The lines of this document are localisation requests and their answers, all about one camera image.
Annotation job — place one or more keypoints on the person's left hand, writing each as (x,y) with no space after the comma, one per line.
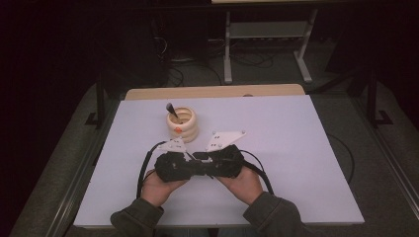
(158,191)

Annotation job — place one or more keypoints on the black metal stand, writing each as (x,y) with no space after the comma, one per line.
(100,105)
(372,105)

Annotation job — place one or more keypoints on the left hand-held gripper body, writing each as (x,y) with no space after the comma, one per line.
(171,168)

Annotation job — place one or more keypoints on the grey metal rail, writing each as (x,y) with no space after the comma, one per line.
(77,184)
(392,164)

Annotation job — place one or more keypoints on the grey metal desk frame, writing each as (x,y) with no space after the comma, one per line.
(267,29)

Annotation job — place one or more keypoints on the white board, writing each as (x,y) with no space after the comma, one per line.
(296,164)

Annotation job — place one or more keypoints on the cream ribbed holder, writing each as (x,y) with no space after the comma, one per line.
(189,130)

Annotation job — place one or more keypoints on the black makeup brush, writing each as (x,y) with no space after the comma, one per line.
(172,111)

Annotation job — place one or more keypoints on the person's right hand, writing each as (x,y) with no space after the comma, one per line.
(242,187)

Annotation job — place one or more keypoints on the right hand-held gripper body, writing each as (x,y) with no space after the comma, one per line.
(229,163)

